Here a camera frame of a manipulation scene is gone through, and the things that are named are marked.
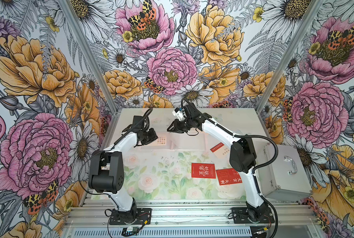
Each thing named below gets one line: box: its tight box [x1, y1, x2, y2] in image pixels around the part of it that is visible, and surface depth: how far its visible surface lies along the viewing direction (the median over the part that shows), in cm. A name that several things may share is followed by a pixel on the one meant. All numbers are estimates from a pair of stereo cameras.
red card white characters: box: [191, 162, 217, 179], surface depth 91 cm
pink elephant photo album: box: [140, 130, 210, 151], surface depth 102 cm
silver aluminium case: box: [255, 143, 314, 202], surface depth 76 cm
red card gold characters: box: [215, 168, 243, 186], surface depth 88 cm
